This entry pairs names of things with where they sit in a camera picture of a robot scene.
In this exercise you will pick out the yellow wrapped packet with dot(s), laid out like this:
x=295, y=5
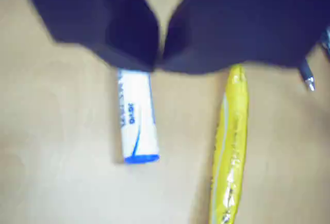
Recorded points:
x=232, y=144

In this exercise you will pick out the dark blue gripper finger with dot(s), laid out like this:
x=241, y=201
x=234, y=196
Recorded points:
x=98, y=18
x=245, y=20

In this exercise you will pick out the white glue stick blue cap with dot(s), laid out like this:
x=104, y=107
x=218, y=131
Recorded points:
x=138, y=116

